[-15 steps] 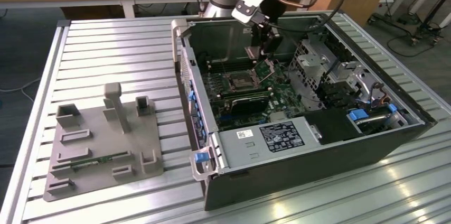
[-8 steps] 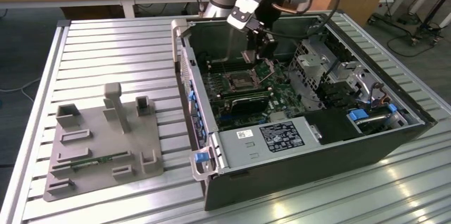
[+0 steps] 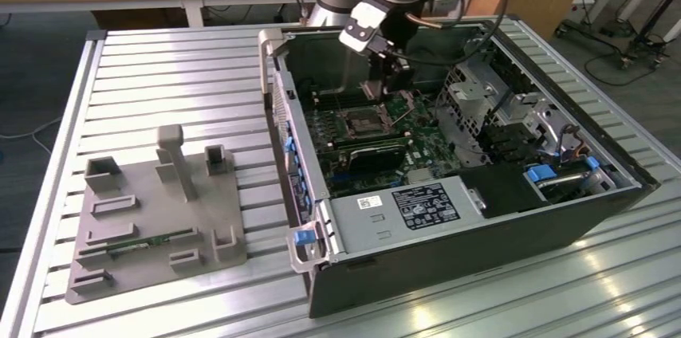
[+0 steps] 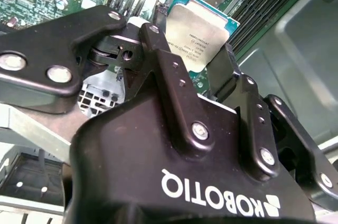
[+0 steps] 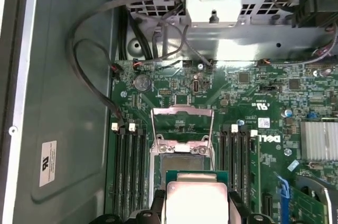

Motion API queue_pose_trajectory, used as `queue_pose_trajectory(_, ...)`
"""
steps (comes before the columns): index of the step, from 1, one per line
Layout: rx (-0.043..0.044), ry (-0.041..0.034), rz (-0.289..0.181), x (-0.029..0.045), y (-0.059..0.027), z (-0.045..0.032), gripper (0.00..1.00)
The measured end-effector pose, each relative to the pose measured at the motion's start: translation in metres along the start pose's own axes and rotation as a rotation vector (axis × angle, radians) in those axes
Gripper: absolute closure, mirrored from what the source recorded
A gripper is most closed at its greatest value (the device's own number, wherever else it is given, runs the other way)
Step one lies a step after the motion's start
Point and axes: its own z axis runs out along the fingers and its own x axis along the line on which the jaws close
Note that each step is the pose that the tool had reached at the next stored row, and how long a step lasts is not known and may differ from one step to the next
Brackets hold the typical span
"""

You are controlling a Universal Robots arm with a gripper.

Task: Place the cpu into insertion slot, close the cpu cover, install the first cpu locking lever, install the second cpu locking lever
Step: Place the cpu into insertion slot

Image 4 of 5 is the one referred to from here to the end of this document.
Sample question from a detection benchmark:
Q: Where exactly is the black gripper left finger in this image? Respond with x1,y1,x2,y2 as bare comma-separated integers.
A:
0,4,217,157

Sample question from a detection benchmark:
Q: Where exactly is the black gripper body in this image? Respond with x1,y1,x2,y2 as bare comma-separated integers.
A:
63,72,318,224

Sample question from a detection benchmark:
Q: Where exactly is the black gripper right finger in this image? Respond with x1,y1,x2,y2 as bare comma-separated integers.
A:
205,41,335,201

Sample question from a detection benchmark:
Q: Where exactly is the silver CPU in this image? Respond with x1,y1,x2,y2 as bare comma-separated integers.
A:
165,0,241,74

